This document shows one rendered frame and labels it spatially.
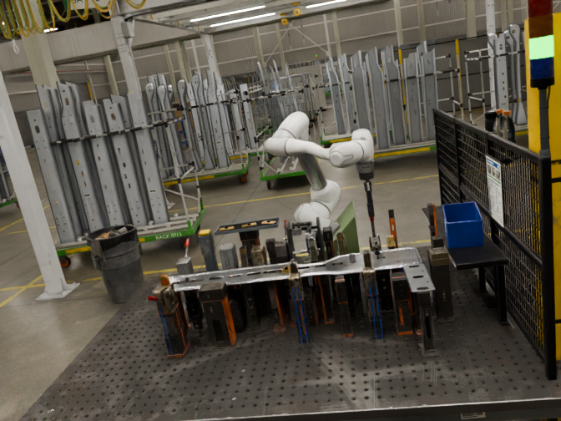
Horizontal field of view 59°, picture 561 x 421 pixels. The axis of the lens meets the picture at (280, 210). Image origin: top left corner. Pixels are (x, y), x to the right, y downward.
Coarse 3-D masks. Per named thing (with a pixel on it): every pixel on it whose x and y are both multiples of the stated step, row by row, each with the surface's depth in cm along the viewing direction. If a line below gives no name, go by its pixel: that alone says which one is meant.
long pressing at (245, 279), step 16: (336, 256) 260; (400, 256) 247; (416, 256) 244; (208, 272) 270; (224, 272) 267; (240, 272) 263; (256, 272) 260; (272, 272) 255; (288, 272) 252; (304, 272) 248; (320, 272) 246; (336, 272) 242; (352, 272) 240; (176, 288) 257; (192, 288) 254
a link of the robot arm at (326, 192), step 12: (288, 120) 287; (300, 120) 288; (300, 132) 287; (300, 156) 303; (312, 156) 305; (312, 168) 309; (312, 180) 316; (324, 180) 320; (312, 192) 324; (324, 192) 321; (336, 192) 328; (324, 204) 323; (336, 204) 332
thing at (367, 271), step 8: (368, 272) 226; (368, 280) 227; (376, 280) 227; (368, 288) 228; (376, 288) 227; (368, 296) 229; (376, 296) 229; (368, 304) 235; (376, 304) 232; (376, 312) 230; (376, 320) 233; (376, 328) 234; (384, 328) 242; (376, 336) 233; (384, 336) 236
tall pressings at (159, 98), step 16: (160, 80) 985; (192, 80) 981; (208, 80) 981; (160, 96) 970; (208, 96) 983; (160, 128) 1005; (176, 128) 1008; (192, 128) 1030; (208, 128) 1021; (160, 144) 1009; (176, 144) 1007; (192, 144) 1012; (208, 144) 1025; (224, 144) 1006; (160, 160) 995; (176, 160) 993; (208, 160) 1009; (224, 160) 1006; (176, 176) 1001
